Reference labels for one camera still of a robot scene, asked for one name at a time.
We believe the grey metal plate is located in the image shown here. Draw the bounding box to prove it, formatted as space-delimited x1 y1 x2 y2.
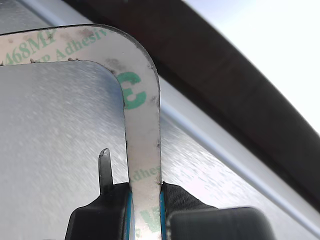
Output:
0 0 320 240

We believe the dark table edge trim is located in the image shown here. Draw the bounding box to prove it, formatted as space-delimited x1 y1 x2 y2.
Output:
62 0 320 163

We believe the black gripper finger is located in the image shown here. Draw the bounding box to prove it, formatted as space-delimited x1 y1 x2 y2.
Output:
158 181 276 240
66 147 136 240

